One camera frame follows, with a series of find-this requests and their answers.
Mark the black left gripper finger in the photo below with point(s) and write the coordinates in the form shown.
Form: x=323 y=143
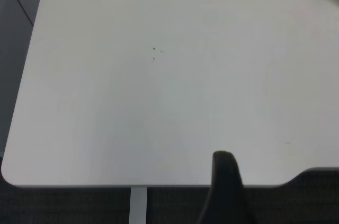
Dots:
x=225 y=189

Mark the white table leg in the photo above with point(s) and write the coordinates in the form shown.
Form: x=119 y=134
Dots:
x=137 y=205

